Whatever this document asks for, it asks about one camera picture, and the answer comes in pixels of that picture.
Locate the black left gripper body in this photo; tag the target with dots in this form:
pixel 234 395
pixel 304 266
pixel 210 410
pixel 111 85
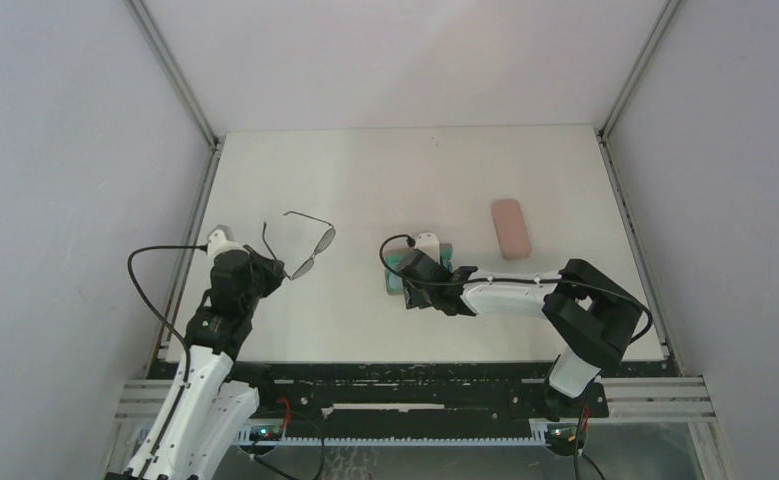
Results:
pixel 265 269

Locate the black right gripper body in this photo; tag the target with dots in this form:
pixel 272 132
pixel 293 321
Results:
pixel 413 279

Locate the black frame grey sunglasses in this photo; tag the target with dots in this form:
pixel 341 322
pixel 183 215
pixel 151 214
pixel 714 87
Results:
pixel 303 235

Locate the pink glasses case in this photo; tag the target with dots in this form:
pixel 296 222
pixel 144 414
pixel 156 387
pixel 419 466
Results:
pixel 511 229

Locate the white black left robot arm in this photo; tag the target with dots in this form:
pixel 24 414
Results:
pixel 205 408

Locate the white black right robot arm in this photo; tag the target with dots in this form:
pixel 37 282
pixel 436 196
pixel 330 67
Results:
pixel 596 318

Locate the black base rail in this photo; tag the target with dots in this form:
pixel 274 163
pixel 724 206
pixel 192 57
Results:
pixel 414 400

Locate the aluminium frame post left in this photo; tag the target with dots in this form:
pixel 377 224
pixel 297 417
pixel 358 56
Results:
pixel 165 58

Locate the aluminium frame post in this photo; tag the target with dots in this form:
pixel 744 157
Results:
pixel 658 31
pixel 165 58

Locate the aluminium frame post right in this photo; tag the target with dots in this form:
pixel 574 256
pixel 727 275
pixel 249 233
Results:
pixel 658 31

